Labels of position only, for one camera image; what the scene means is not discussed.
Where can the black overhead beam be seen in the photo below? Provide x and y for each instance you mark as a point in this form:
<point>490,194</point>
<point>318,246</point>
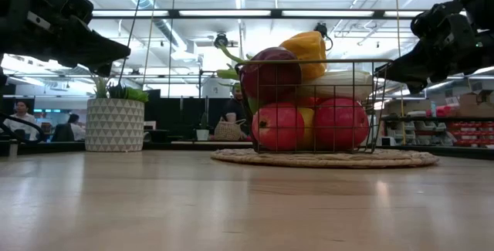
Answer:
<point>173,13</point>

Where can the shelf with red bins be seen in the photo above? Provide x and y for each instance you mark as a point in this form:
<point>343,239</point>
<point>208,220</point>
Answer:
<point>455,129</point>

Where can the yellow bell pepper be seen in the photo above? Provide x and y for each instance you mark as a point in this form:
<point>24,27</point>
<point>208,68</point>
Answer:
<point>306,52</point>

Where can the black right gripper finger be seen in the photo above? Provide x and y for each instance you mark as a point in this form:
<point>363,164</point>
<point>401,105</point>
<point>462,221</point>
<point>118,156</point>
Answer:
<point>420,65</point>
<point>416,87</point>

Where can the black table frame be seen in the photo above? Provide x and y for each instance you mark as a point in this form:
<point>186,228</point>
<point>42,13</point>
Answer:
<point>463,152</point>

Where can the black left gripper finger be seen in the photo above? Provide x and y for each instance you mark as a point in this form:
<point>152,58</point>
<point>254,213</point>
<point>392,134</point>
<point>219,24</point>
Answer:
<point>105,70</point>
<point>96,50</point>

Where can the cardboard boxes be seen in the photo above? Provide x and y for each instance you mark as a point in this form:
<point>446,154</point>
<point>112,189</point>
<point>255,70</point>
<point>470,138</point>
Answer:
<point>476,104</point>

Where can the yellow lemon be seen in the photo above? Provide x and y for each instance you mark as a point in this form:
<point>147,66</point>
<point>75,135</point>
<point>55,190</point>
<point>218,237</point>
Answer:
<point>307,127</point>

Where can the round woven straw mat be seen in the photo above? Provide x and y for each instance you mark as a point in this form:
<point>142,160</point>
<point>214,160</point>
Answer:
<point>328,160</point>

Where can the red apple with yellow streaks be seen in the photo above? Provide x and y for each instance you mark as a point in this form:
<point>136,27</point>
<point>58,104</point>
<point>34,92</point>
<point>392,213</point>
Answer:
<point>279,127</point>

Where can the woven handbag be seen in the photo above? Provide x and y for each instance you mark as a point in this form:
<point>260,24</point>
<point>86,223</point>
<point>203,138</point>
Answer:
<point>228,131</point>

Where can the dark red apple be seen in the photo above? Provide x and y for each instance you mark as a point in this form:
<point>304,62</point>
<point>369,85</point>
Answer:
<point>270,73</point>

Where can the small white plant pot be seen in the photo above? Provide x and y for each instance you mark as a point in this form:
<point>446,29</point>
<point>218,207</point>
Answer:
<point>202,134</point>

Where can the black overhead camera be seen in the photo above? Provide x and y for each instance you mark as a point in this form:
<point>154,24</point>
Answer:
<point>221,41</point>

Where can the green and white leek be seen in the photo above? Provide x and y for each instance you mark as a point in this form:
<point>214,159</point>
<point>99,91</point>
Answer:
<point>339,85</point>

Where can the potted plant in patterned pot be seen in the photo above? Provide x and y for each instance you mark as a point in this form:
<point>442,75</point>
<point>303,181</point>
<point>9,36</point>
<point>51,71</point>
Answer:
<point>115,125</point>

